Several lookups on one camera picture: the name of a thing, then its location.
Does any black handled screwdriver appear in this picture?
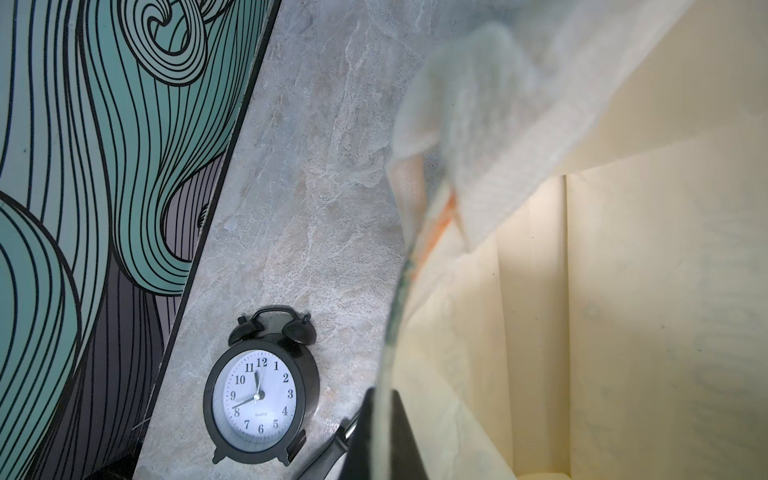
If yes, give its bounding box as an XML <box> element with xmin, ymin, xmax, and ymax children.
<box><xmin>296</xmin><ymin>411</ymin><xmax>360</xmax><ymax>480</ymax></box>

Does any cream floral grocery bag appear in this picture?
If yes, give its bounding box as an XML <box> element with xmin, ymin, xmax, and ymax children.
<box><xmin>377</xmin><ymin>1</ymin><xmax>767</xmax><ymax>479</ymax></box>

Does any black alarm clock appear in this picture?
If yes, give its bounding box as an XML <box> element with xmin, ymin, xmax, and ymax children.
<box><xmin>202</xmin><ymin>305</ymin><xmax>320</xmax><ymax>466</ymax></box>

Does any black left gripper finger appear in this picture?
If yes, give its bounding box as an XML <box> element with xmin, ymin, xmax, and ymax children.
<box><xmin>339</xmin><ymin>388</ymin><xmax>428</xmax><ymax>480</ymax></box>

